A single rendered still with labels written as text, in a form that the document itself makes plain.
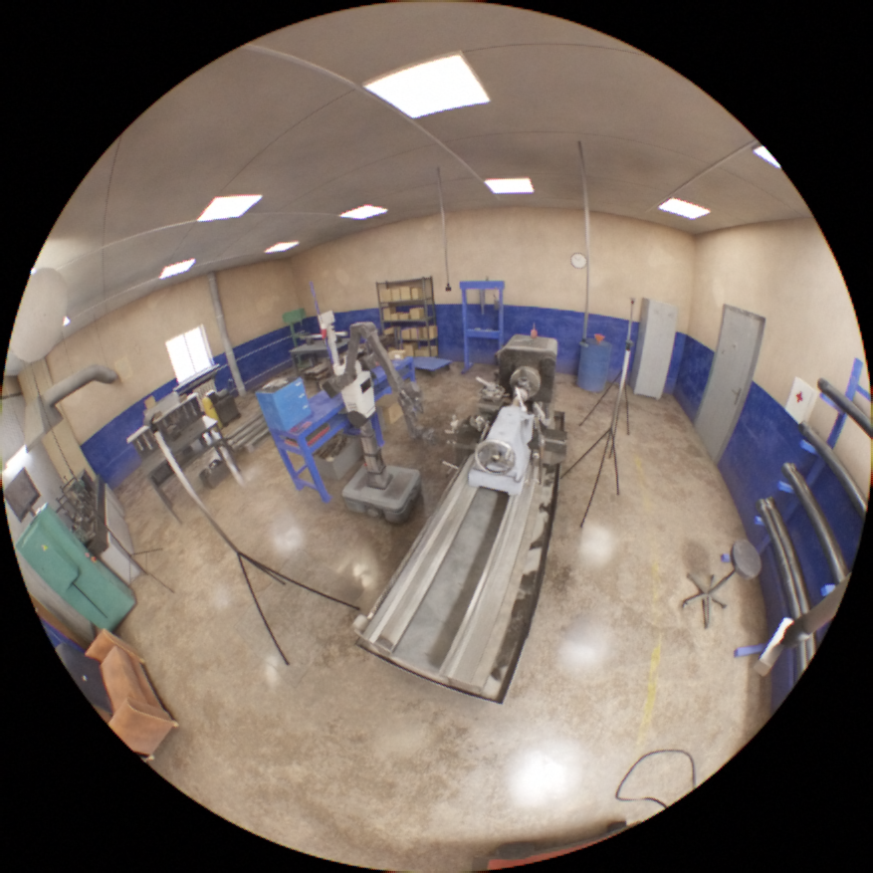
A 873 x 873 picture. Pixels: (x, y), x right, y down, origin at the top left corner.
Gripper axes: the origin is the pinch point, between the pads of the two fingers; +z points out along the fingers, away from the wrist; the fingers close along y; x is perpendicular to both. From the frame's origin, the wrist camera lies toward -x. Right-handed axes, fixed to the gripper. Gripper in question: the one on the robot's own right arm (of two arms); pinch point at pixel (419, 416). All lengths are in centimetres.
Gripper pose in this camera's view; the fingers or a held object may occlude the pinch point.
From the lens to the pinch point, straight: 170.8
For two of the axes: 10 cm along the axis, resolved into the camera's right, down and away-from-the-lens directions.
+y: 3.1, -5.5, 7.8
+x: -7.8, 3.2, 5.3
